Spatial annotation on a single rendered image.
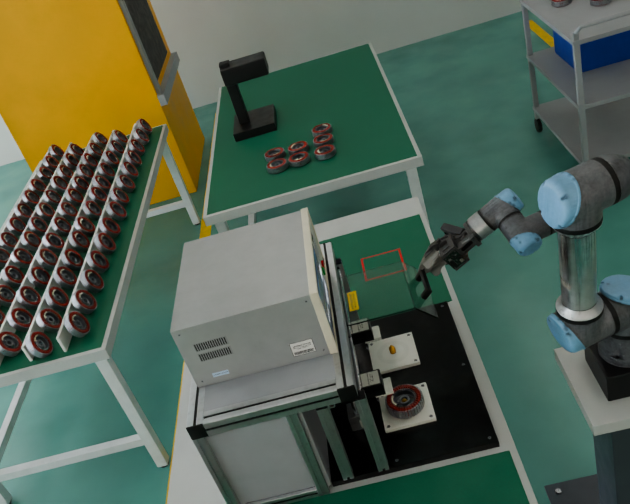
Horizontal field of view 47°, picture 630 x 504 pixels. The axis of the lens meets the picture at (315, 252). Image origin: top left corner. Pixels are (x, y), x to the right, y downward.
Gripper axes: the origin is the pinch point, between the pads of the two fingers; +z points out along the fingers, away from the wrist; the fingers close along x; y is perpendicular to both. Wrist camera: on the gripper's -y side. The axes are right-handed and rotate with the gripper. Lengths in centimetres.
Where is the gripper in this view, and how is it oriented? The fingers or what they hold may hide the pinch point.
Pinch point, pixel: (421, 268)
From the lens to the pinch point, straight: 223.5
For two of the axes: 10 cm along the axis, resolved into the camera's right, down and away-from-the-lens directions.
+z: -7.0, 6.3, 3.5
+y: 0.7, 5.4, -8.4
